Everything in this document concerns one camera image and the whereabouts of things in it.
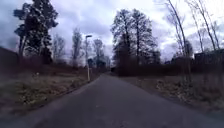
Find tall dark conifer tree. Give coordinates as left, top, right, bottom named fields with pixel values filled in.
left=13, top=0, right=60, bottom=65

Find row of bare trees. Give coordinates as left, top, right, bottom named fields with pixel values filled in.
left=51, top=27, right=111, bottom=70

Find grey asphalt path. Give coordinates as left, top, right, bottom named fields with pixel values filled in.
left=0, top=73, right=224, bottom=128

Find thin bare leaning trees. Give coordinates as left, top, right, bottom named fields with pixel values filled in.
left=164, top=0, right=224, bottom=83

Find dark building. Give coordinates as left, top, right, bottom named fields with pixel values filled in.
left=0, top=45, right=20, bottom=68
left=194, top=48, right=224, bottom=66

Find grass verge with dry weeds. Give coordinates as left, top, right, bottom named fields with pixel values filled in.
left=114, top=73, right=224, bottom=113
left=0, top=68, right=101, bottom=118

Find dark hedge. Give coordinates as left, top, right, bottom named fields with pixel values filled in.
left=111, top=61, right=224, bottom=78

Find street lamp pole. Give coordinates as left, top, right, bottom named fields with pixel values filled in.
left=84, top=34, right=93, bottom=83

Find large bare tree cluster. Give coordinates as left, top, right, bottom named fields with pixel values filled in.
left=110, top=8, right=162, bottom=76

